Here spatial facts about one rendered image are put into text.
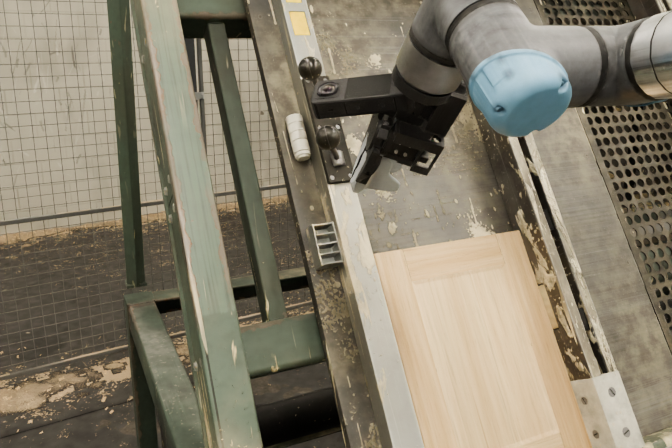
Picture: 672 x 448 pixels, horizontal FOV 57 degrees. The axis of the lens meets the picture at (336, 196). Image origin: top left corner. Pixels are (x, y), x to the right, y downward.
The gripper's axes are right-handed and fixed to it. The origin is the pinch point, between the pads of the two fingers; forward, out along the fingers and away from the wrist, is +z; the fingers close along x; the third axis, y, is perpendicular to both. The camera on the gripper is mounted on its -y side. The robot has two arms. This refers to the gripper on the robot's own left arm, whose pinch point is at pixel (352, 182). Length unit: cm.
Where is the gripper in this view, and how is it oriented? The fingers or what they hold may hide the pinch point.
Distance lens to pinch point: 82.4
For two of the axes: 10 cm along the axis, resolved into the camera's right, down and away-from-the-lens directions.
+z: -2.8, 6.1, 7.4
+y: 9.5, 2.9, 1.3
